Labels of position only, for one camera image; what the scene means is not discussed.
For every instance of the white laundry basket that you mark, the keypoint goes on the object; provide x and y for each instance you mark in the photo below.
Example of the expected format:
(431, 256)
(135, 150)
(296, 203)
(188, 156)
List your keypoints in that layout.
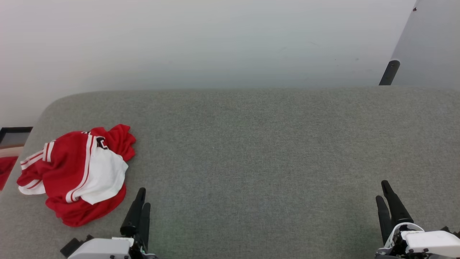
(10, 151)

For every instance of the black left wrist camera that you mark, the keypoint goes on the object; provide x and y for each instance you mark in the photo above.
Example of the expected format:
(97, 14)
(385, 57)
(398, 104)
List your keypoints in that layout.
(72, 246)

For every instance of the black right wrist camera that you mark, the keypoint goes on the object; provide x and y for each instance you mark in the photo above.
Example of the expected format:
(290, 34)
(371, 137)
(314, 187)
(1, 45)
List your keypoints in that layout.
(452, 232)

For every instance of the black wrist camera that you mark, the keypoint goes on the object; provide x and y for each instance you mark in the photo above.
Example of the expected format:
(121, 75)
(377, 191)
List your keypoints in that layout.
(72, 246)
(452, 232)

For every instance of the red cloth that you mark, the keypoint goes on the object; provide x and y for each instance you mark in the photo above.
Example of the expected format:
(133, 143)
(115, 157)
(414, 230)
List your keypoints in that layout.
(6, 169)

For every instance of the red and white basketball jersey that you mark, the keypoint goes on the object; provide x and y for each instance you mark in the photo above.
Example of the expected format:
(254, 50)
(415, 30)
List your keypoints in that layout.
(68, 169)

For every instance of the grey partition panel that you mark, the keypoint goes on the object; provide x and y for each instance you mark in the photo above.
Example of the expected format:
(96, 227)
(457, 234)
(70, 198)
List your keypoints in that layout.
(431, 43)

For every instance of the black pole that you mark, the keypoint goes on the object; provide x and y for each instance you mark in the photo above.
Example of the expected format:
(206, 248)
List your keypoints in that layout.
(390, 72)

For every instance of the black picture frame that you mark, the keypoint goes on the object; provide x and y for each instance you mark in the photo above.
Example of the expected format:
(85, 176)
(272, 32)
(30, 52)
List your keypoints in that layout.
(16, 130)

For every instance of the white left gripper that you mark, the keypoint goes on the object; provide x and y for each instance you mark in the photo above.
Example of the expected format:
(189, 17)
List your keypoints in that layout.
(100, 249)

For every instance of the grey fabric sofa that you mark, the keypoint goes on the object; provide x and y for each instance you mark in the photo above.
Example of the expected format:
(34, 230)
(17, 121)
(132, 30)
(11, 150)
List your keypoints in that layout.
(251, 162)

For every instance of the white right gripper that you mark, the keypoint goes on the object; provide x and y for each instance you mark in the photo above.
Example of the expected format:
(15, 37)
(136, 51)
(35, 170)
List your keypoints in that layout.
(431, 242)

